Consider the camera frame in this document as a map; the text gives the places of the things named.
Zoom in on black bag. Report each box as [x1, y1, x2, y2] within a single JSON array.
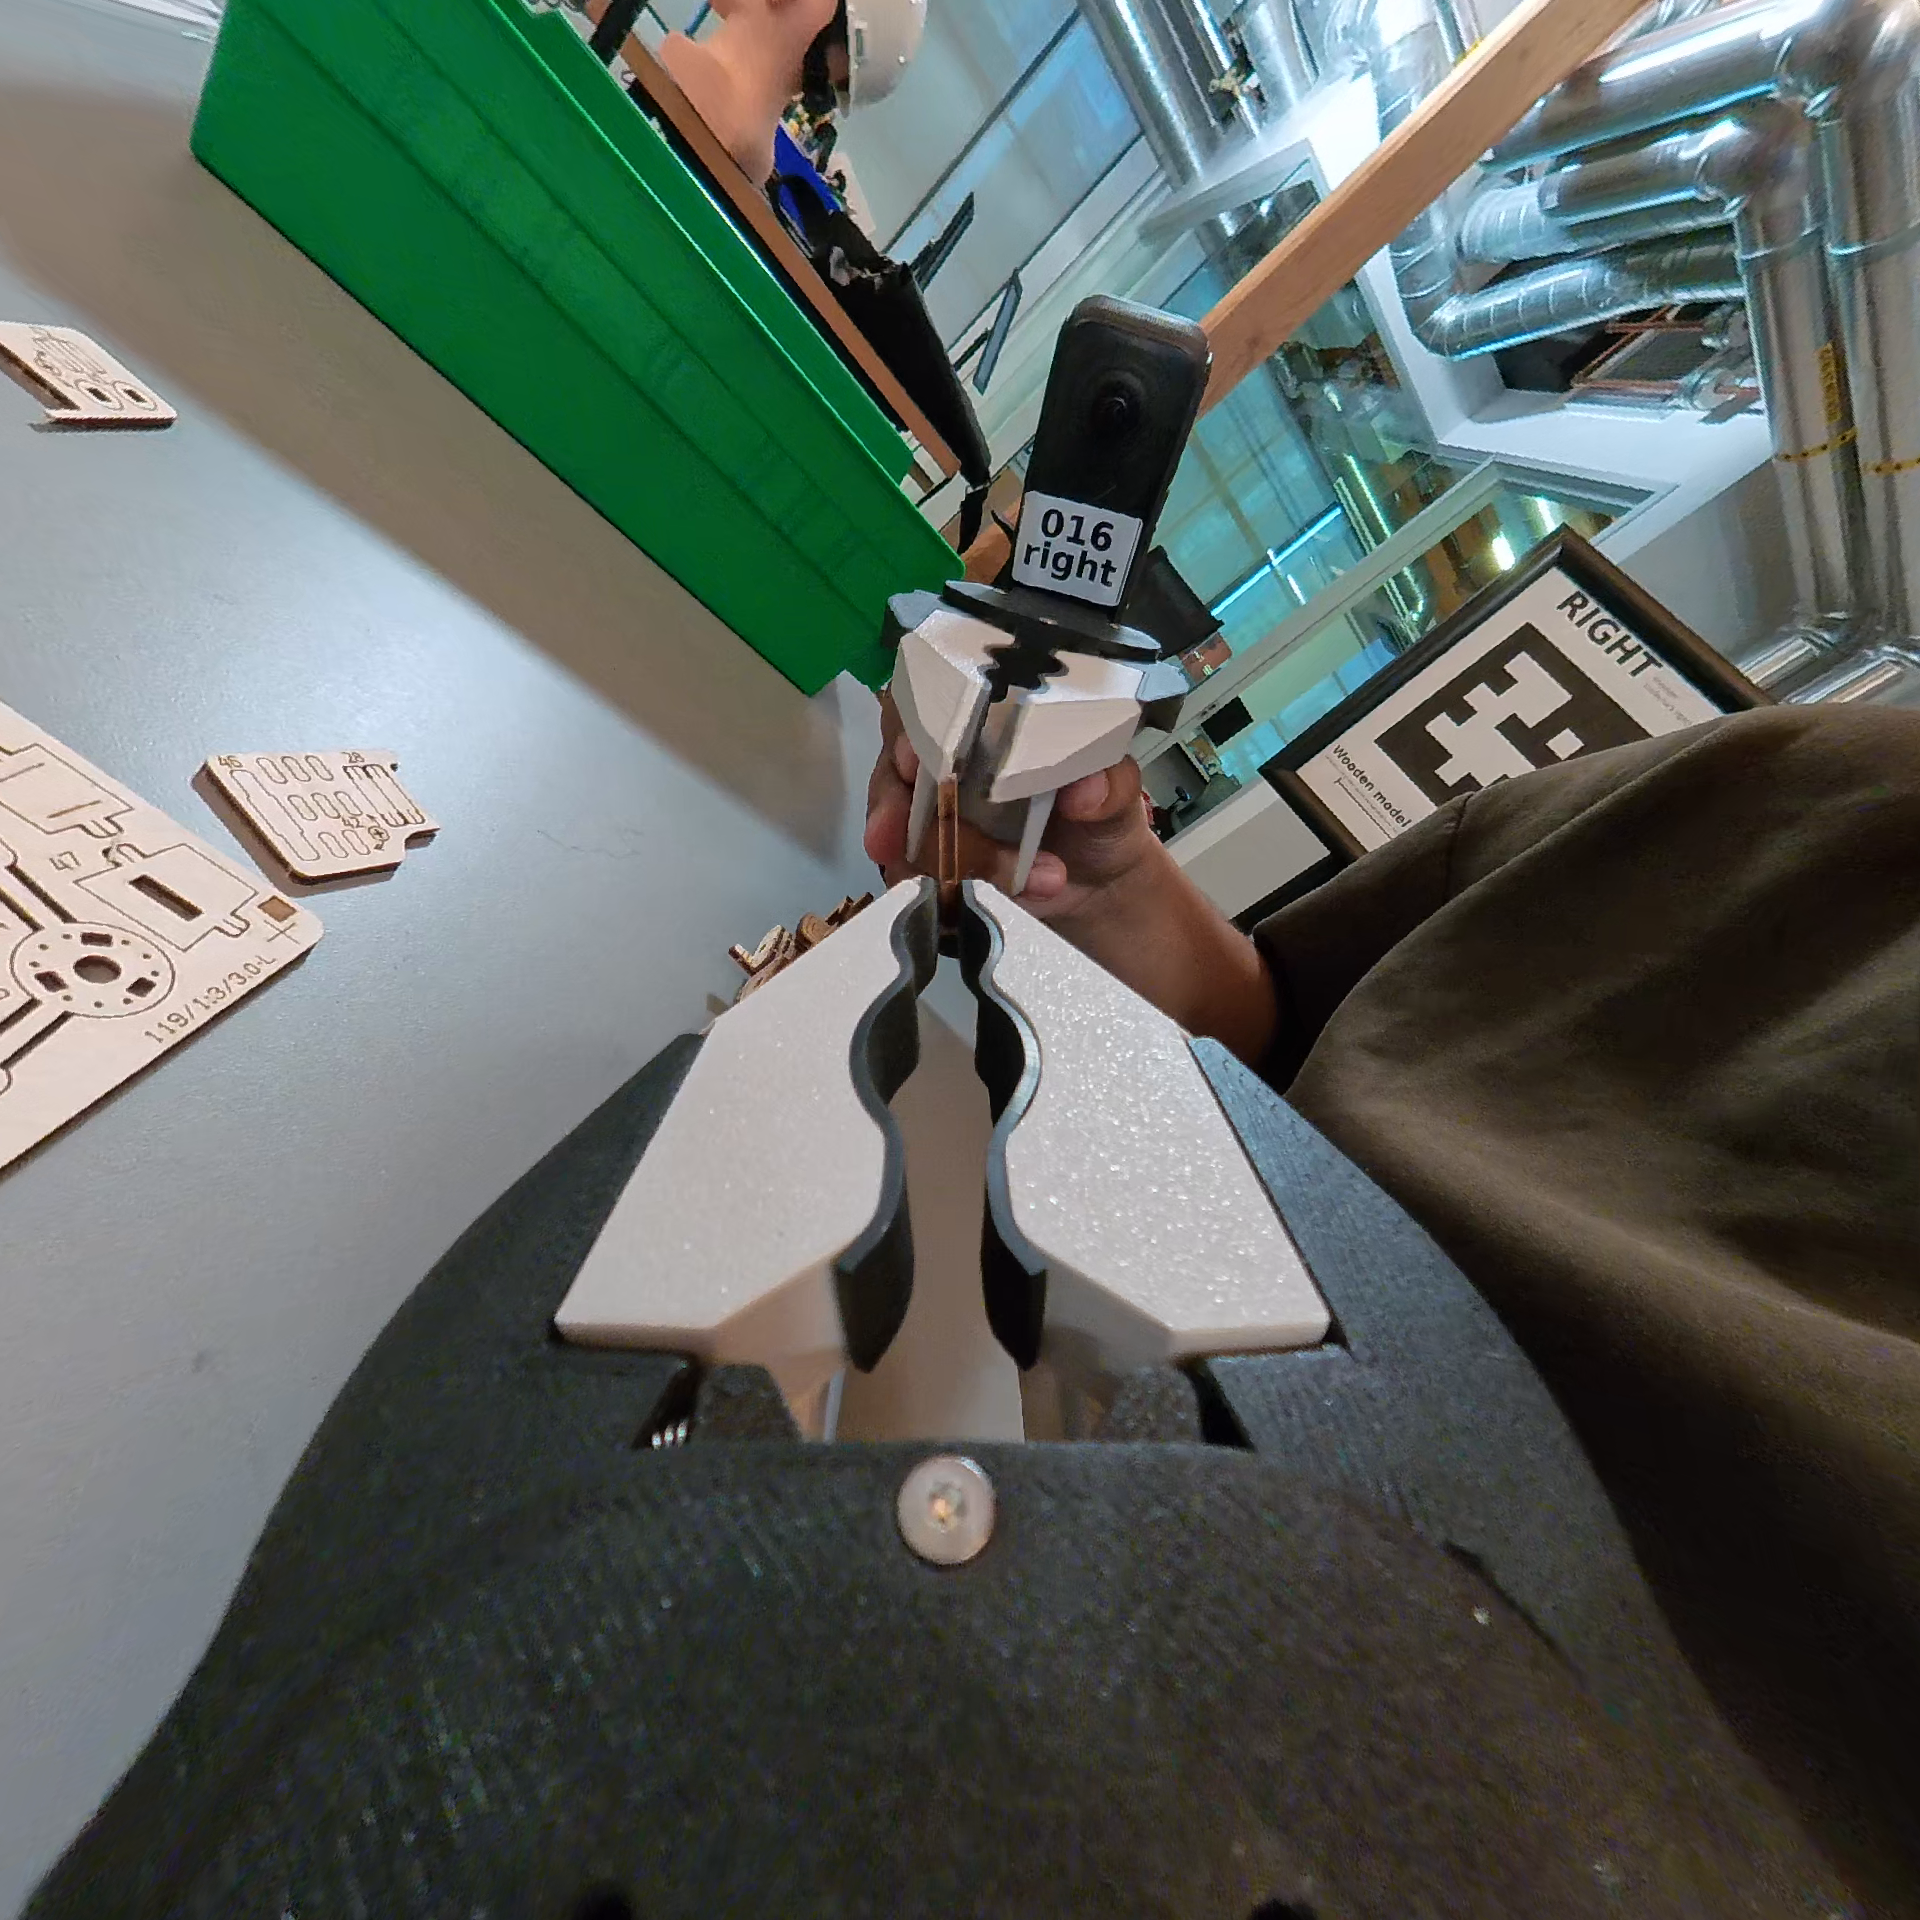
[[808, 211, 993, 483]]

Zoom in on small slotted wooden piece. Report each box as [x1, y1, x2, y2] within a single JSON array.
[[199, 745, 440, 884]]

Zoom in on framed patterned poster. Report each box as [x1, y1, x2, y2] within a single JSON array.
[[1257, 525, 1776, 904]]

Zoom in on grey desk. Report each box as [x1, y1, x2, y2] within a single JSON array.
[[0, 0, 962, 1892]]

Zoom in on wooden background table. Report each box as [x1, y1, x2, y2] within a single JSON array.
[[614, 29, 962, 466]]

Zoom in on mannequin head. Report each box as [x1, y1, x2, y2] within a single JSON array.
[[660, 0, 841, 182]]

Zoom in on partly built wooden model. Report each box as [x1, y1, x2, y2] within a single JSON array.
[[729, 892, 880, 1004]]

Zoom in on wooden puzzle sheet rectangular window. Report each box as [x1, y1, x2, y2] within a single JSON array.
[[0, 705, 324, 1173]]

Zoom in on silver ventilation duct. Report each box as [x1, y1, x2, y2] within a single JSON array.
[[1079, 0, 1337, 250]]

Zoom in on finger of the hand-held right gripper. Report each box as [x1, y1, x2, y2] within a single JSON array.
[[892, 612, 1004, 890], [983, 664, 1153, 904]]

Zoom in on silver pipes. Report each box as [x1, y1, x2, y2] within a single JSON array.
[[1393, 0, 1920, 693]]

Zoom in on green plastic bin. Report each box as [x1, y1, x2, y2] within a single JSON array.
[[189, 0, 969, 697]]

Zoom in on small notched wooden piece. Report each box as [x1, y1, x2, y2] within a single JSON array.
[[0, 323, 175, 435]]

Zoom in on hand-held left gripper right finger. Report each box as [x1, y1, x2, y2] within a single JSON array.
[[960, 877, 1335, 1366]]

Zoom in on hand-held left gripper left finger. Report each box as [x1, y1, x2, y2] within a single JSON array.
[[554, 880, 941, 1374]]

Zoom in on wooden rail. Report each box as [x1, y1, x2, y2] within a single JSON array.
[[1198, 0, 1653, 424]]

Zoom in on person's right hand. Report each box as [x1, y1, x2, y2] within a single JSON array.
[[861, 697, 1279, 1082]]

